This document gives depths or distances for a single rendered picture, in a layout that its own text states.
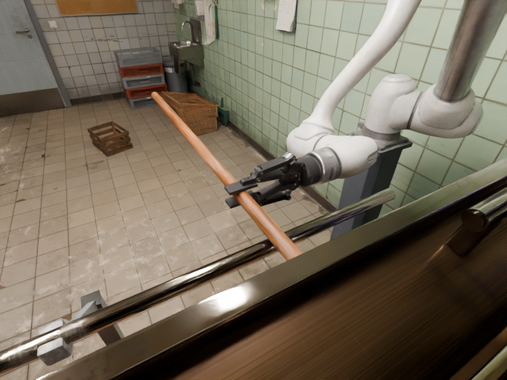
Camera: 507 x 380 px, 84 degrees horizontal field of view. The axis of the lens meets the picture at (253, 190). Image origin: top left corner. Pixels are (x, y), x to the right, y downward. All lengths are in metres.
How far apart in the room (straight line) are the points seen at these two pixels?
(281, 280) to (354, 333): 0.06
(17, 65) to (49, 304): 3.76
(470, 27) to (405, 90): 0.34
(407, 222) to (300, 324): 0.12
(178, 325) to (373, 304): 0.13
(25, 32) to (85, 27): 0.72
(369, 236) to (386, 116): 1.10
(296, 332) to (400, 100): 1.16
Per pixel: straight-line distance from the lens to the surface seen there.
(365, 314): 0.22
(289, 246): 0.50
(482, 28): 1.03
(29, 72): 5.28
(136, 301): 0.51
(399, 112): 1.29
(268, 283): 0.18
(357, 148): 0.77
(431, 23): 1.71
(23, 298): 2.35
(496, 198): 0.25
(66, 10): 5.15
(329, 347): 0.20
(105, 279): 2.17
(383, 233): 0.23
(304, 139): 0.86
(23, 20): 5.17
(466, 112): 1.26
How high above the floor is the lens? 1.58
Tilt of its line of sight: 37 degrees down
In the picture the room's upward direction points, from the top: straight up
